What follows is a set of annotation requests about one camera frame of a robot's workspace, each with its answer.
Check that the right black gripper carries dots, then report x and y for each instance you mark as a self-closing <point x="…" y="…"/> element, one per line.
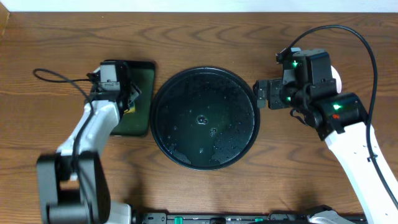
<point x="274" y="93"/>

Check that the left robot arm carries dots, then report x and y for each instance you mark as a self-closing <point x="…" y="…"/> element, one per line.
<point x="72" y="183"/>

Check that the white plate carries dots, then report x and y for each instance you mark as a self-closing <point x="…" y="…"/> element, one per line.
<point x="337" y="77"/>

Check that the black round tray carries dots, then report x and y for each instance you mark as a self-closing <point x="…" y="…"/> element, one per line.
<point x="205" y="118"/>

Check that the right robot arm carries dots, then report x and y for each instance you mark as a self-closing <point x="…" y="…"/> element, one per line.
<point x="342" y="122"/>

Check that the green yellow sponge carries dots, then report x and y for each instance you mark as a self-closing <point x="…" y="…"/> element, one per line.
<point x="131" y="108"/>

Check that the black rectangular tray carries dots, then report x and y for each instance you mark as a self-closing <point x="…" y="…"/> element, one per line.
<point x="137" y="123"/>

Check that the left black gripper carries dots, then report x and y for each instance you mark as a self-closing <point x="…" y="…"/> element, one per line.
<point x="130" y="95"/>

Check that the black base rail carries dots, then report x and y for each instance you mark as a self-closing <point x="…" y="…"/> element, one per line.
<point x="319" y="214"/>

